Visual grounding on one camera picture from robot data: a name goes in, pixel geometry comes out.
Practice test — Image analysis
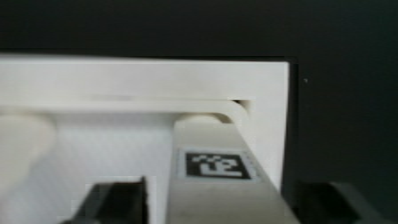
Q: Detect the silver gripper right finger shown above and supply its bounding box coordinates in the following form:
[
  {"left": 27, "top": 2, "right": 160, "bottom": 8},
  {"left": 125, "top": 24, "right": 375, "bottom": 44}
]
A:
[{"left": 294, "top": 182, "right": 390, "bottom": 224}]

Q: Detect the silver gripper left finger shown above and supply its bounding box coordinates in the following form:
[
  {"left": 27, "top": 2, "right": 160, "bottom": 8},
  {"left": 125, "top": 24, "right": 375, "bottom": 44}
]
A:
[{"left": 59, "top": 178, "right": 150, "bottom": 224}]

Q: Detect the white leg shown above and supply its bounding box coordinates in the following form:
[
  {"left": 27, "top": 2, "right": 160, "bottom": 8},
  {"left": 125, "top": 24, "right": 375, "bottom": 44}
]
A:
[
  {"left": 0, "top": 114, "right": 57, "bottom": 198},
  {"left": 168, "top": 115, "right": 301, "bottom": 224}
]

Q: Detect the white desk top tray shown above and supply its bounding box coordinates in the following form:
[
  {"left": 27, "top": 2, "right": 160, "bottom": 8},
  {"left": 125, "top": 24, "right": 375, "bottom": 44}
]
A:
[{"left": 0, "top": 54, "right": 290, "bottom": 224}]

